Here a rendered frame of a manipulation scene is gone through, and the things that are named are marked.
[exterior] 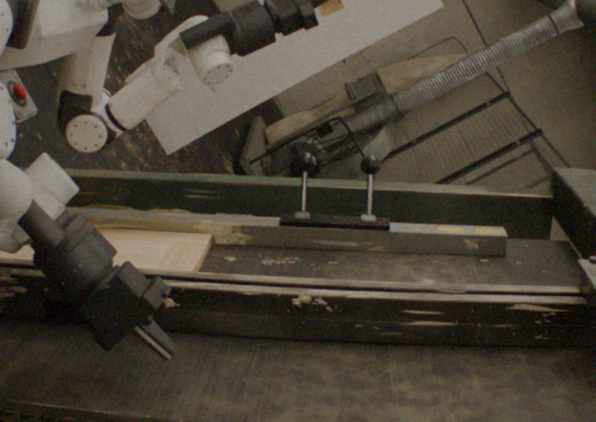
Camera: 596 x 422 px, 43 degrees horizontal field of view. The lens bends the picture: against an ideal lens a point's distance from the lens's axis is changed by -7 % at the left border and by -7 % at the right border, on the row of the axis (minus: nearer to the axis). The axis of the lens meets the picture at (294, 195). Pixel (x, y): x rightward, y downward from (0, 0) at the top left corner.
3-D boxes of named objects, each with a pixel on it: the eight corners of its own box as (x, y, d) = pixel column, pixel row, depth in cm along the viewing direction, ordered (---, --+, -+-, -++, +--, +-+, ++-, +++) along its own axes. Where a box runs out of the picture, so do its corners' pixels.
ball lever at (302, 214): (291, 224, 149) (296, 155, 152) (312, 225, 149) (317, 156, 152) (291, 221, 146) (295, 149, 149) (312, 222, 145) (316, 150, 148)
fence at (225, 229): (21, 223, 156) (20, 204, 154) (501, 246, 149) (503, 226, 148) (12, 231, 151) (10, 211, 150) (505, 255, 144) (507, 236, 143)
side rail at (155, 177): (64, 213, 181) (61, 168, 178) (544, 235, 173) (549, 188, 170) (56, 221, 175) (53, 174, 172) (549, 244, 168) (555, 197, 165)
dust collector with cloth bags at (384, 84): (245, 122, 778) (446, 15, 733) (281, 182, 798) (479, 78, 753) (228, 168, 650) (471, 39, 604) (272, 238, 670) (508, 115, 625)
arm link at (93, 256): (96, 364, 95) (27, 295, 93) (117, 331, 104) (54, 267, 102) (162, 306, 92) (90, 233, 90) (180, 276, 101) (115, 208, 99)
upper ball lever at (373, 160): (357, 227, 149) (359, 157, 152) (377, 228, 148) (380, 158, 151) (358, 224, 145) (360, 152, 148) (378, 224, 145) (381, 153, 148)
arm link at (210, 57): (263, 67, 144) (206, 94, 143) (239, 24, 148) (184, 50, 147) (254, 34, 133) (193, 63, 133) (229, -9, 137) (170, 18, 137)
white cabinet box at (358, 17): (142, 63, 570) (392, -76, 527) (182, 129, 587) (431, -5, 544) (122, 82, 513) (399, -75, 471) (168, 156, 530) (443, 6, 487)
